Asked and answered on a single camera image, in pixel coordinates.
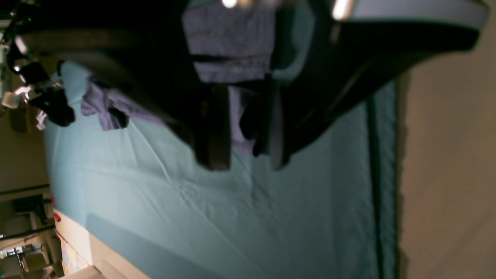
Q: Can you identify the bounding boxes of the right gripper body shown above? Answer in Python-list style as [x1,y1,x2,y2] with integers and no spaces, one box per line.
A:
[2,85,42,110]

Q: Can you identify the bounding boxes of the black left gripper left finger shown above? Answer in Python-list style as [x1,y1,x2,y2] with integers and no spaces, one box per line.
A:
[15,23,231,171]

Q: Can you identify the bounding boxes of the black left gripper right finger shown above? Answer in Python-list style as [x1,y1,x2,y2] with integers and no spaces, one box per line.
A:
[268,21,481,170]

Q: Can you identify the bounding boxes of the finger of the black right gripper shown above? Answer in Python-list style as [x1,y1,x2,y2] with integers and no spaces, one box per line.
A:
[29,91,76,127]

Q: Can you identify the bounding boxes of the blue-grey T-shirt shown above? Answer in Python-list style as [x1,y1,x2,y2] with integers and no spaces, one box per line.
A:
[80,0,276,154]

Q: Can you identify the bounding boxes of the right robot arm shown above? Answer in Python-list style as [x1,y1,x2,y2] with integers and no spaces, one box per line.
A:
[1,0,76,129]

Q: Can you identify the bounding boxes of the teal table cloth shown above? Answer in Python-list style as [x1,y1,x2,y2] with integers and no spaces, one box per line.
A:
[44,62,398,279]

